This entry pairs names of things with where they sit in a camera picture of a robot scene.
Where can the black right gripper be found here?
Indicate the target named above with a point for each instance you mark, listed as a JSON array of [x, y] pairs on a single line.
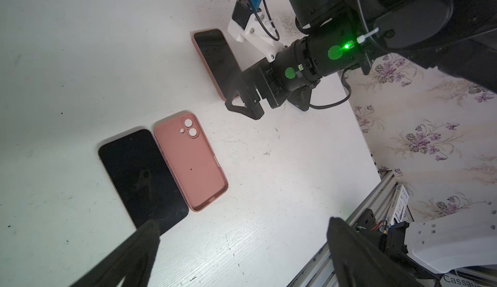
[[256, 83]]

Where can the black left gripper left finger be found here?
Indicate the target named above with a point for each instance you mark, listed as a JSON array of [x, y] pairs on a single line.
[[130, 264]]

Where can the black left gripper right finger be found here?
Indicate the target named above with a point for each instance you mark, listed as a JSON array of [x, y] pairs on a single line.
[[357, 262]]

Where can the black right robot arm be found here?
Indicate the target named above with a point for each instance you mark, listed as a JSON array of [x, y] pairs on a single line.
[[458, 37]]

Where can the blue white box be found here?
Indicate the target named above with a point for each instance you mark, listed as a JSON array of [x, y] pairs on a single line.
[[398, 208]]

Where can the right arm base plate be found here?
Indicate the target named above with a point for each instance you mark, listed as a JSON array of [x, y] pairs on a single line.
[[388, 239]]

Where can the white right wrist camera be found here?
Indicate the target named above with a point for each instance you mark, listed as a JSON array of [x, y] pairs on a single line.
[[246, 26]]

